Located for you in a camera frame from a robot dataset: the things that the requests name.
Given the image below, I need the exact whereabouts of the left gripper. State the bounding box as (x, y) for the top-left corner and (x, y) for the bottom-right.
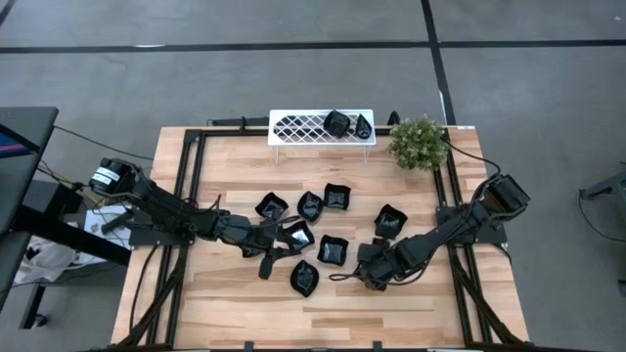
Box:
(222, 217), (307, 281)

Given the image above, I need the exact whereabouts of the black rear crossbar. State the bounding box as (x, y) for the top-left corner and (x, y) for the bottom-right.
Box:
(207, 115), (271, 129)

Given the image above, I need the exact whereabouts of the green potted plant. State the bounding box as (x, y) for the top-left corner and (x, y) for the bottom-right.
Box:
(385, 114), (450, 172)

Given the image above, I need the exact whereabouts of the white paper sheet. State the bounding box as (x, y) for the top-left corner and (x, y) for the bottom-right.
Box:
(83, 204), (134, 250)

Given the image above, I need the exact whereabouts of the black desk leg beam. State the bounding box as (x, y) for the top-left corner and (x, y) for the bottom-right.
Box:
(9, 204), (133, 268)

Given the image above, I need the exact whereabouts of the white plastic bag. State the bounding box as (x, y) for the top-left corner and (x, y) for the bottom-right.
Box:
(13, 234), (102, 286)

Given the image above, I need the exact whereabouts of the black side desk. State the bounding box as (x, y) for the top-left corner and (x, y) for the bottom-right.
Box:
(0, 106), (60, 314)

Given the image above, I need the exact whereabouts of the blue screen laptop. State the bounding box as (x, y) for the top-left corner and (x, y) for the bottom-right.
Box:
(0, 124), (41, 158)

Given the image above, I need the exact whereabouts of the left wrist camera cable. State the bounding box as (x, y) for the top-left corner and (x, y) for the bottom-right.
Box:
(263, 214), (302, 231)

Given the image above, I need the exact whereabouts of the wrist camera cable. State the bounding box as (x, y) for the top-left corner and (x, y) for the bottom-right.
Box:
(328, 270), (367, 285)
(263, 214), (302, 231)

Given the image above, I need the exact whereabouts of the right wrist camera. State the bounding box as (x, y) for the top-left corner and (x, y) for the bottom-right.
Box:
(356, 238), (388, 265)

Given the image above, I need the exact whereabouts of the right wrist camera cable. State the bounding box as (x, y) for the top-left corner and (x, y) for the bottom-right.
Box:
(328, 270), (367, 285)

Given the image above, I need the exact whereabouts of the white lattice wire rack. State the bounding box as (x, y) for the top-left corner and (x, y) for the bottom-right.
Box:
(267, 109), (378, 165)

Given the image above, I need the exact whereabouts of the right arm supply cable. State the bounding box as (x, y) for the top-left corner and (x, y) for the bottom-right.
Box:
(439, 136), (503, 177)

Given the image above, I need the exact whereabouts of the black floor cable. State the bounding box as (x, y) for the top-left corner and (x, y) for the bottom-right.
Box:
(52, 125), (156, 161)
(578, 189), (626, 243)

